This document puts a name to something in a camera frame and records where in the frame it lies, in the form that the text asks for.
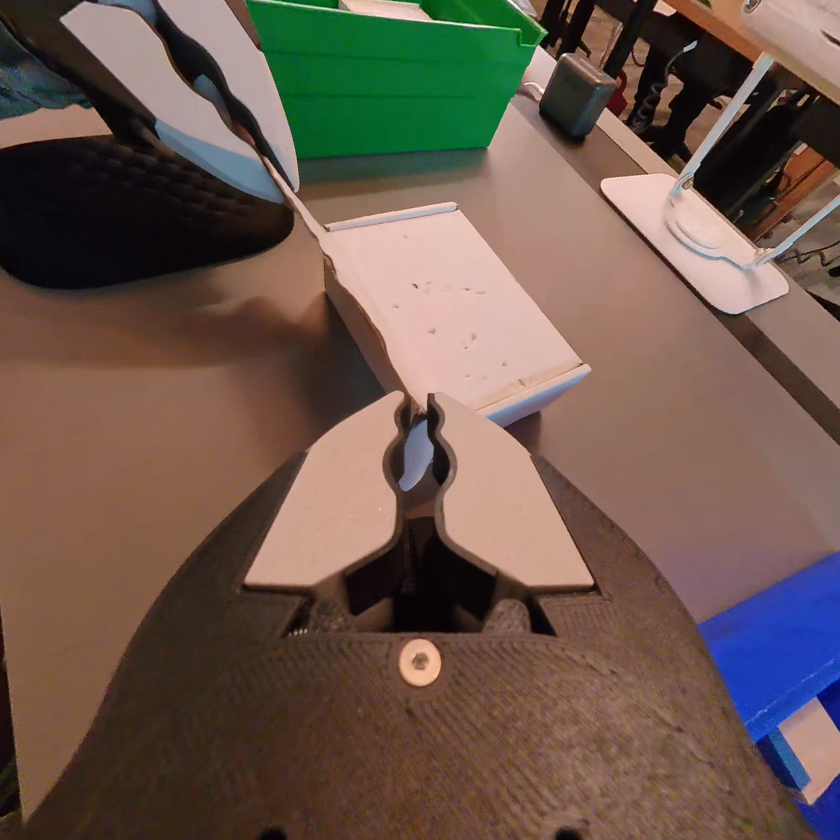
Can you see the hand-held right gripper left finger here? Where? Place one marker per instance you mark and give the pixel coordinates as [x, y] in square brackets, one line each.
[328, 512]

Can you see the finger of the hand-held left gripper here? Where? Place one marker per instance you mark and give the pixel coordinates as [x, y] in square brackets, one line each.
[256, 79]
[164, 92]

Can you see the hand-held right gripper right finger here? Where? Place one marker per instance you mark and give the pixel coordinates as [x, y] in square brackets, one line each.
[505, 518]

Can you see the white cardboard box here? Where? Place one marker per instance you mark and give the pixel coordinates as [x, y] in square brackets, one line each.
[453, 308]

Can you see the grey desk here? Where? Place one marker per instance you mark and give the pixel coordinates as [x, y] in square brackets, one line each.
[656, 426]

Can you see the green plastic bin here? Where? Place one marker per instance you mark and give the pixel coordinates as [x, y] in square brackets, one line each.
[387, 85]

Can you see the white box in bin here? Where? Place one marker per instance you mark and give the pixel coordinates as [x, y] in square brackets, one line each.
[384, 8]

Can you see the blue plastic bin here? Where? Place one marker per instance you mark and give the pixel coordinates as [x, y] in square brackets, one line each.
[768, 656]

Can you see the dark grey power adapter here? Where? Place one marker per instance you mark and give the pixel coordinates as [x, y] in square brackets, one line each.
[574, 95]

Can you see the white lamp stand base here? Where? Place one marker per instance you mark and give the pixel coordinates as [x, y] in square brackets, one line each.
[663, 223]

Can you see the wooden table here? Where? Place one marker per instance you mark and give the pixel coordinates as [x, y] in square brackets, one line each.
[715, 23]

